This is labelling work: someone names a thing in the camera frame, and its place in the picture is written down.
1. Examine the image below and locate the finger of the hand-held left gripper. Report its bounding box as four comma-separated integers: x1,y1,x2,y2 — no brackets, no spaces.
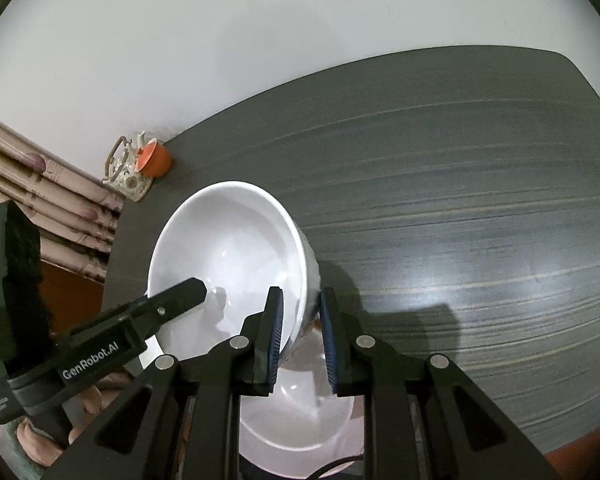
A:
97,277,208,343

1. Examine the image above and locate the person's left hand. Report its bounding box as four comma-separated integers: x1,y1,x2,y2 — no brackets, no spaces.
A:
17,372,131,467

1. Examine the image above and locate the white bowl with cartoon print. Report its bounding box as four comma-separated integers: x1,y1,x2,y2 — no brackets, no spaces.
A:
237,332,366,467

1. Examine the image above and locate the floral ceramic teapot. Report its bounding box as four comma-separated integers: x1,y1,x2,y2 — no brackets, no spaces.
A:
102,131,153,204

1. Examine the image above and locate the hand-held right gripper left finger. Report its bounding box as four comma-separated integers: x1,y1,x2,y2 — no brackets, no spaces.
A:
42,286,285,480

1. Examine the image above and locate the white ribbed bowl rabbit print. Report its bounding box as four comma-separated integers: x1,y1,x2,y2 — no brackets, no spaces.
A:
147,181,325,363

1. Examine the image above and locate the orange cup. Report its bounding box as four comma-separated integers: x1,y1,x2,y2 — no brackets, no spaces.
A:
135,138,173,178

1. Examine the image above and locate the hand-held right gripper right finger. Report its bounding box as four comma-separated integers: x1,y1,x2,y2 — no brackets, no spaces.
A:
319,287,561,480

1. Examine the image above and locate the beige patterned curtain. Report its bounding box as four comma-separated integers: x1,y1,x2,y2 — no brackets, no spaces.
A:
0,108,126,281

